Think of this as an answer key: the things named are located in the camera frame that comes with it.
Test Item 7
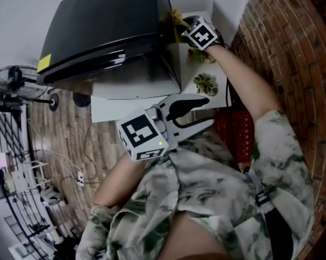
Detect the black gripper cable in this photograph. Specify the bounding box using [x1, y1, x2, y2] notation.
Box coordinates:
[224, 76, 233, 108]

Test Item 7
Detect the person's bare chest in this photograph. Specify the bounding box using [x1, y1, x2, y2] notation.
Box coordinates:
[157, 212, 234, 260]

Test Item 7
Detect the white low table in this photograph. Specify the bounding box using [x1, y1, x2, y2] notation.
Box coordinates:
[90, 11, 229, 124]

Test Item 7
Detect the person's right forearm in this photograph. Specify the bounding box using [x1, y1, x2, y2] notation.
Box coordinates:
[203, 43, 285, 124]

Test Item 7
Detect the person's patterned shirt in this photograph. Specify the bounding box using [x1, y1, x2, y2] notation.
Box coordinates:
[76, 109, 316, 260]

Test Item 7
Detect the person's left forearm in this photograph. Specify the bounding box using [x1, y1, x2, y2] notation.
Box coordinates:
[94, 152, 151, 209]

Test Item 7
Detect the black wire rack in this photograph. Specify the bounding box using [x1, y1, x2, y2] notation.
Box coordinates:
[0, 96, 63, 260]

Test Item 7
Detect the black standing fan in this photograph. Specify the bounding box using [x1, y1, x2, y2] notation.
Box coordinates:
[0, 64, 92, 108]

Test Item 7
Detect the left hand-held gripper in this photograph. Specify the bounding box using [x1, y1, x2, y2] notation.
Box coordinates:
[115, 93, 217, 162]

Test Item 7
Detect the small flower plant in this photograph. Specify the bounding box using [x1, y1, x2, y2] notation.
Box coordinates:
[187, 47, 217, 65]

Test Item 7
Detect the small potted succulent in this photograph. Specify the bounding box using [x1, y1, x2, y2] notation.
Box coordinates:
[192, 73, 219, 97]

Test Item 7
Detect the red box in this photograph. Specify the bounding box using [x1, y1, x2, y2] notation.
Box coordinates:
[214, 109, 258, 164]

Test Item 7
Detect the grey harness strap with buckle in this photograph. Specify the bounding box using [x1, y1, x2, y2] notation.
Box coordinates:
[254, 185, 294, 260]

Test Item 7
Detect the black stand with round base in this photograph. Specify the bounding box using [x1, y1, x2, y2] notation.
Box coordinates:
[24, 93, 60, 112]

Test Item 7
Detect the yellow cleaning cloth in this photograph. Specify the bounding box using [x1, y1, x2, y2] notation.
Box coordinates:
[162, 9, 191, 44]

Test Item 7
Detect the black box appliance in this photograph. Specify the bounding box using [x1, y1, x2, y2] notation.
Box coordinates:
[36, 0, 184, 101]

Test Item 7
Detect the white small shelf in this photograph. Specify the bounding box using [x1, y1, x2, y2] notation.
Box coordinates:
[11, 160, 49, 190]

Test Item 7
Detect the white floor cable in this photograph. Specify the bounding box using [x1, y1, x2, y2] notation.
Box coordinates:
[26, 118, 81, 173]

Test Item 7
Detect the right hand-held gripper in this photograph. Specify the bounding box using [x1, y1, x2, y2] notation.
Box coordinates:
[180, 15, 219, 51]

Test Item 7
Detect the black floor cable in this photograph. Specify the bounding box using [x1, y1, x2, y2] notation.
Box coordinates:
[83, 123, 102, 185]

